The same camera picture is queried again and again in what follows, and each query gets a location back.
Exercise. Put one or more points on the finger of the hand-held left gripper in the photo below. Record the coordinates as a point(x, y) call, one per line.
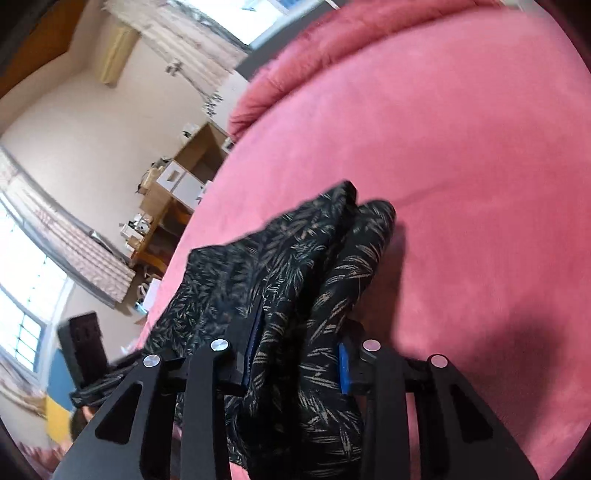
point(87, 394)

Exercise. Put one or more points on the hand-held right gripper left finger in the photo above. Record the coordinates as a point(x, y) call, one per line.
point(253, 341)

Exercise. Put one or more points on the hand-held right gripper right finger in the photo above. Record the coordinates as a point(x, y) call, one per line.
point(345, 369)

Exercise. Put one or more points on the black leaf-print pants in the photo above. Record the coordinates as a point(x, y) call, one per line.
point(286, 258)

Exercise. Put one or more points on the blue panel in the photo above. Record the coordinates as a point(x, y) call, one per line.
point(60, 378)

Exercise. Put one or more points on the yellow panel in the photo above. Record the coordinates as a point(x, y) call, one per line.
point(57, 417)

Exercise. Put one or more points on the side window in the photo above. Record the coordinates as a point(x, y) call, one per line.
point(23, 295)

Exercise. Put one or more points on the plaid curtain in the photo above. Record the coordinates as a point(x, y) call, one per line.
point(83, 249)

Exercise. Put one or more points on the wooden desk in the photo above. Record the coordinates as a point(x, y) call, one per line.
point(154, 240)

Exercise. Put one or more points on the wooden cabinet with white drawers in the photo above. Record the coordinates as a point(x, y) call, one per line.
point(184, 180)

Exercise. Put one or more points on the pink bed blanket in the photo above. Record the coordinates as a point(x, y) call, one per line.
point(461, 184)

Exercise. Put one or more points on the red fluffy blanket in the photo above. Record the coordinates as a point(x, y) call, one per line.
point(300, 69)

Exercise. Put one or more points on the grey headboard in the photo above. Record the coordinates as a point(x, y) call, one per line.
point(254, 64)

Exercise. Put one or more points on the brown wooden panel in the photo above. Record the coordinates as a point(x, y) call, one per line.
point(37, 50)

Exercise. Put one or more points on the pink patterned curtain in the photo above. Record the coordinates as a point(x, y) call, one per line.
point(184, 41)

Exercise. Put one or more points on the bedroom window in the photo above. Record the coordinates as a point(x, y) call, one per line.
point(281, 16)

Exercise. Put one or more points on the wall air conditioner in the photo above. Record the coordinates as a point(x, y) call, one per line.
point(117, 55)

